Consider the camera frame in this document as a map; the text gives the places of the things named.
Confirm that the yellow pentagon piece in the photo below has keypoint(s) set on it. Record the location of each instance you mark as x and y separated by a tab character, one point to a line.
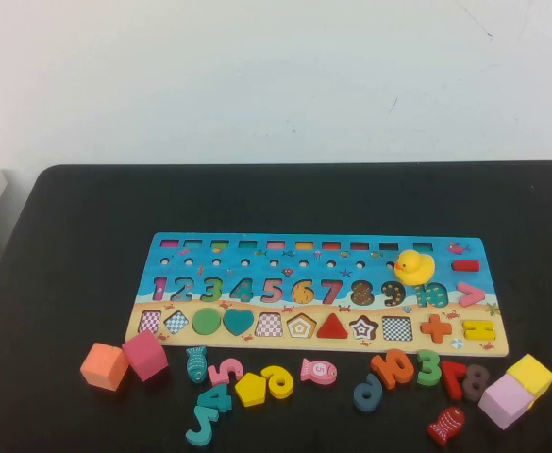
251	389

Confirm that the blue wooden number puzzle board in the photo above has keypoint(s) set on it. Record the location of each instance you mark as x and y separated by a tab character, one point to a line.
238	271

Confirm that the teal heart piece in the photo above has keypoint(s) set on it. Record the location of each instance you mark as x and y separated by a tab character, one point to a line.
238	321

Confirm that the green circle piece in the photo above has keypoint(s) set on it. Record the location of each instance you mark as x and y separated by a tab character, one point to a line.
206	322

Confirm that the red triangle piece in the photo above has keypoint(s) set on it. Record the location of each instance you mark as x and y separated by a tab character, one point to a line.
332	330

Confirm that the orange plus sign piece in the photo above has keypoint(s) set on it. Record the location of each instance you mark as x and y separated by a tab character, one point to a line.
436	328

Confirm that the red minus sign piece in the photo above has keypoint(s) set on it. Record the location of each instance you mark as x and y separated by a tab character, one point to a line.
465	266

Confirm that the teal hook-shaped number piece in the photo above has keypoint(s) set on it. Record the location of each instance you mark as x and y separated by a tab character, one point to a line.
205	427

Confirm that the pink greater-than sign piece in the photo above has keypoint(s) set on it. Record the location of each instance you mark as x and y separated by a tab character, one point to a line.
479	295

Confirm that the yellow equals sign piece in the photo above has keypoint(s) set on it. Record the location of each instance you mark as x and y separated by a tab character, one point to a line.
478	324

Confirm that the yellow rubber duck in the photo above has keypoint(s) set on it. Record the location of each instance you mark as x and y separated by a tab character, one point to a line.
417	269

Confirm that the pink wooden fish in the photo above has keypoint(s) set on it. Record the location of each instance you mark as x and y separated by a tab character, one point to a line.
325	373

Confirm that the pink number five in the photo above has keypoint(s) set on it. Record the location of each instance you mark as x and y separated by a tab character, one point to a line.
219	375

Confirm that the teal wooden fish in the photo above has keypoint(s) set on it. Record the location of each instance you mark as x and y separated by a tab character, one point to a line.
196	364

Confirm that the yellow number six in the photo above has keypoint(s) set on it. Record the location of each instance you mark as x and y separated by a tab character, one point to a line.
287	389

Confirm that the orange number ten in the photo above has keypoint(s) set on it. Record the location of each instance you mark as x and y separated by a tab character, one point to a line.
379	365

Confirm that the magenta cube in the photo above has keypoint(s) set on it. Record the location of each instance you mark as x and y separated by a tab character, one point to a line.
145	356

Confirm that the teal number four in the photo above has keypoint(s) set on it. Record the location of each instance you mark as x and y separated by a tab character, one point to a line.
223	403

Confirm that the dark blue number nine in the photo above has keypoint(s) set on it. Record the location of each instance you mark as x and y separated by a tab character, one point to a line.
374	382

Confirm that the green number three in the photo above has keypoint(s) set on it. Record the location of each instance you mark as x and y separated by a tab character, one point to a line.
429	377

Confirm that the orange cube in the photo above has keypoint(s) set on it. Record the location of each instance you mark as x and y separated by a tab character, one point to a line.
103	368

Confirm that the red number seven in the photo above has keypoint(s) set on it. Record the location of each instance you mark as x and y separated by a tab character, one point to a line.
455	384

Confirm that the brown number eight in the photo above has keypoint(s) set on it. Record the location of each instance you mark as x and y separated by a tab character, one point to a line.
475	383

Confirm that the red wooden fish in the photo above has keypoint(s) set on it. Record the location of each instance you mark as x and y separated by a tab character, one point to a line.
445	427

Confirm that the light pink cube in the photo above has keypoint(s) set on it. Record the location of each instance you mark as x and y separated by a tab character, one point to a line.
502	401

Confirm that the yellow cube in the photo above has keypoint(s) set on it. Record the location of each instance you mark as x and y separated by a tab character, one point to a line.
532	373

